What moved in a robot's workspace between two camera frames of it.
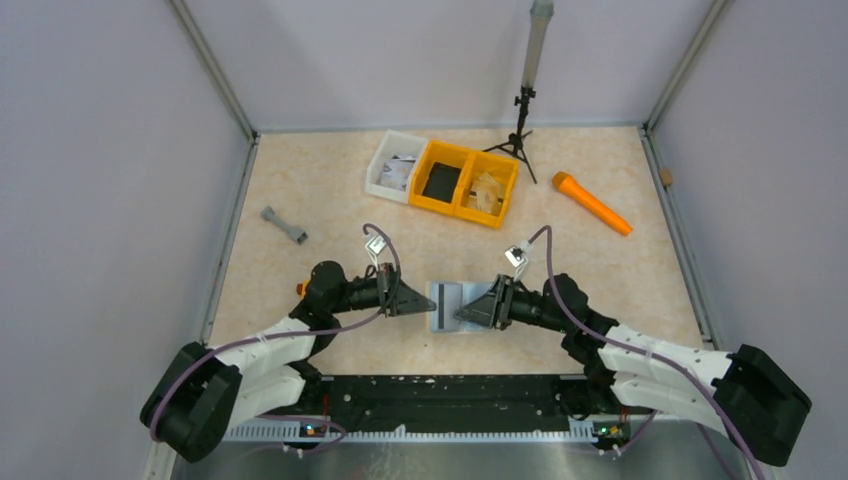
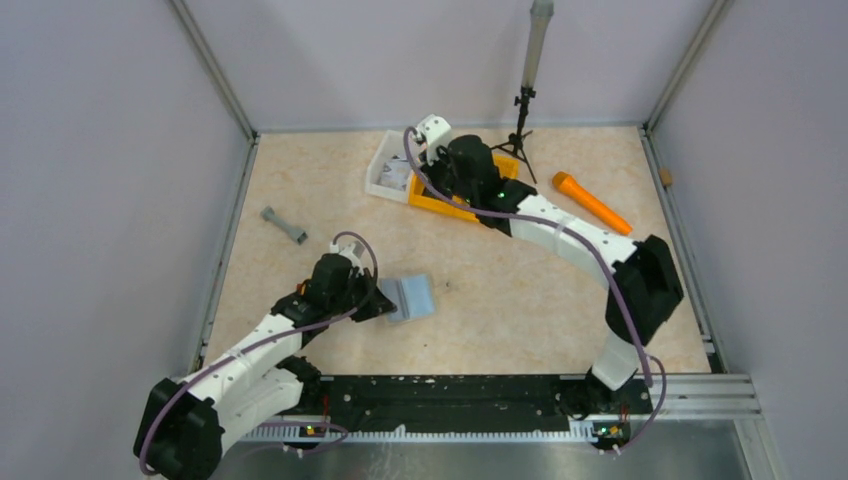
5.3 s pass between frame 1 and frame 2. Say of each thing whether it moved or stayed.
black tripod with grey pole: stayed
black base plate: stayed
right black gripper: moved
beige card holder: moved
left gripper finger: moved
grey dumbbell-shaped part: stayed
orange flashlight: stayed
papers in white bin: stayed
